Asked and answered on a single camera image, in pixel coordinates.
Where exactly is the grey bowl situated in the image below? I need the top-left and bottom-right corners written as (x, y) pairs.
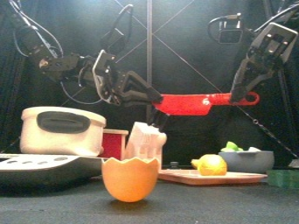
top-left (218, 150), bottom-right (277, 175)

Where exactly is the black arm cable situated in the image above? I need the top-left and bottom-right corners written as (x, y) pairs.
top-left (7, 0), bottom-right (66, 60)

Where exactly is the grey white flat appliance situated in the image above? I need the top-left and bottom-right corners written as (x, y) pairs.
top-left (0, 153), bottom-right (106, 188)

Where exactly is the white pot with grey handle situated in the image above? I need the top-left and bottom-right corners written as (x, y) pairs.
top-left (19, 106), bottom-right (109, 158)

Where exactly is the green block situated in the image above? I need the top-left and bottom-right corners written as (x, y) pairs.
top-left (266, 168), bottom-right (299, 189)

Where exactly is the vertical metal frame pole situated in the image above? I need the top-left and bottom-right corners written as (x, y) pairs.
top-left (146, 0), bottom-right (155, 123)

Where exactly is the pink cutting board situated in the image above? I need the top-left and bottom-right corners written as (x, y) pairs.
top-left (157, 168), bottom-right (269, 186)

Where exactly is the green toy vegetable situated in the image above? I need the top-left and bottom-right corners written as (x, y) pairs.
top-left (220, 141), bottom-right (246, 153)

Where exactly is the red toy knife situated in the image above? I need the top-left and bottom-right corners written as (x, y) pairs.
top-left (151, 91), bottom-right (261, 116)

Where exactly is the red box with wooden lid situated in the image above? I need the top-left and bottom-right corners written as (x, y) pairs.
top-left (99, 128), bottom-right (130, 160)

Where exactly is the yellow lemon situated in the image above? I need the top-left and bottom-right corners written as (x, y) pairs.
top-left (190, 153), bottom-right (230, 177)

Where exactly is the black camera cable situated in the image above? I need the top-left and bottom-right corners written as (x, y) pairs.
top-left (206, 12), bottom-right (244, 42)
top-left (111, 3), bottom-right (137, 45)

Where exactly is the orange cracked eggshell cup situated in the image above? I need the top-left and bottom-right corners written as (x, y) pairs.
top-left (101, 156), bottom-right (162, 203)

